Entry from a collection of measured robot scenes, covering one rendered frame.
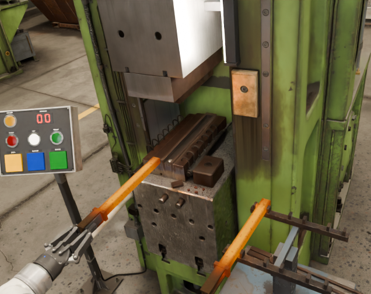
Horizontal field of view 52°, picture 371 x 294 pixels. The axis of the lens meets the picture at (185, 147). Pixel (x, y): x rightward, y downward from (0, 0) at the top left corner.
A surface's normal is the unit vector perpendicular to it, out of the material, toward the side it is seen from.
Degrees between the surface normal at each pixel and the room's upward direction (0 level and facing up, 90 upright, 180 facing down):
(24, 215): 0
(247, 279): 0
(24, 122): 60
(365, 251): 0
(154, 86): 90
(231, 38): 90
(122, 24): 90
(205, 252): 90
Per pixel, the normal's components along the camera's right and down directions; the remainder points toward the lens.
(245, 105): -0.47, 0.52
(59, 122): -0.11, 0.05
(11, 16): 0.73, 0.29
